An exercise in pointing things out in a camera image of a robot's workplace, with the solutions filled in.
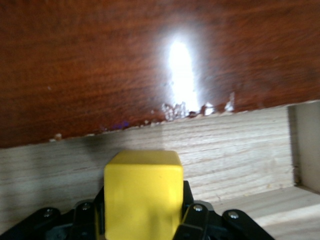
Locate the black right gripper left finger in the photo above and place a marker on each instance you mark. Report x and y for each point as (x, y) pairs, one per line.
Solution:
(75, 225)

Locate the yellow cube block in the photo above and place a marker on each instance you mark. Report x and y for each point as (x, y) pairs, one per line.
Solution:
(142, 195)

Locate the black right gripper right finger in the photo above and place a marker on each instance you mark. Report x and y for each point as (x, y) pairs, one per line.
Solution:
(212, 227)

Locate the dark brown wooden drawer cabinet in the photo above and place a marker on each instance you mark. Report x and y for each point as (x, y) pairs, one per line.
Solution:
(87, 62)

